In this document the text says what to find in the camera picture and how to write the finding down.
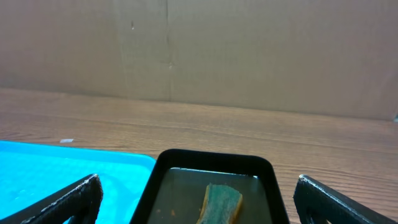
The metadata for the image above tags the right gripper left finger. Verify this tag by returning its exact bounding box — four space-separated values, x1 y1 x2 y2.
1 174 103 224

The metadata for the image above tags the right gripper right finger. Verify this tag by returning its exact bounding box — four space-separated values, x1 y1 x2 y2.
294 174 397 224

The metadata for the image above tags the yellow green sponge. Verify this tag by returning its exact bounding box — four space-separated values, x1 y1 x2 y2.
197 184 243 224

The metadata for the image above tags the teal plastic tray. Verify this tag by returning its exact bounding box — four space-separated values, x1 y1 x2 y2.
1 141 155 223

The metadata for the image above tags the black rectangular water tray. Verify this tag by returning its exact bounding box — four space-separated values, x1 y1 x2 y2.
131 149 289 224

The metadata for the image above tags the brown cardboard backdrop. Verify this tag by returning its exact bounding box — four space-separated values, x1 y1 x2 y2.
1 0 397 120

